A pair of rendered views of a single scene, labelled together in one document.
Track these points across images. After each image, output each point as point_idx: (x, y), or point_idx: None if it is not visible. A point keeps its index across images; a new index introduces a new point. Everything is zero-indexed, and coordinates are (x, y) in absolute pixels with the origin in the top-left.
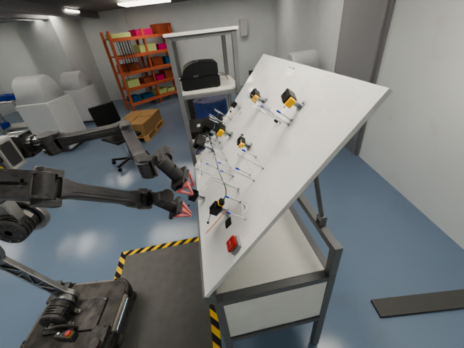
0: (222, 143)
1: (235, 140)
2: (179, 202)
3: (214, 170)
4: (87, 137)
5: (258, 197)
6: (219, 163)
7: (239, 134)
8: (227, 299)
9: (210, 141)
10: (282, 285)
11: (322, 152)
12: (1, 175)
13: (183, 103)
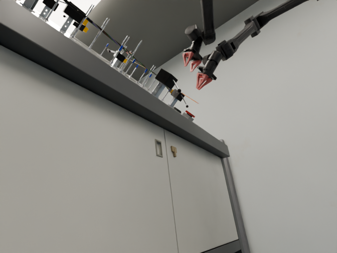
0: (59, 29)
1: (85, 46)
2: (200, 72)
3: (109, 64)
4: None
5: (160, 98)
6: (134, 61)
7: (81, 43)
8: None
9: (86, 14)
10: None
11: (146, 87)
12: (259, 17)
13: None
